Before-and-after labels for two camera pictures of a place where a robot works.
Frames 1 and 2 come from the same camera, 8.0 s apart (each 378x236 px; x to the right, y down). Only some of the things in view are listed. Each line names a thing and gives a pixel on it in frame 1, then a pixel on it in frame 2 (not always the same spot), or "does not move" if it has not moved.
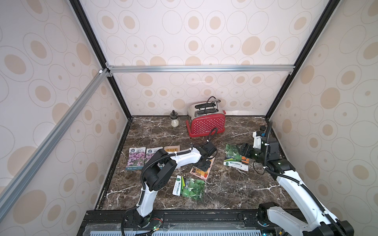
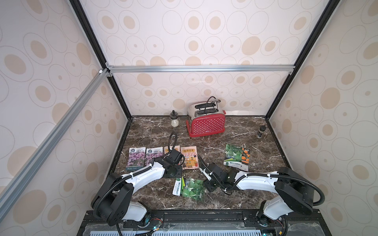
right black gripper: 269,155 -> 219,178
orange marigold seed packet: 173,148 does not move
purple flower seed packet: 136,158 does not move
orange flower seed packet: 245,161 does not move
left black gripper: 205,168 -> 179,174
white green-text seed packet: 233,157 does not move
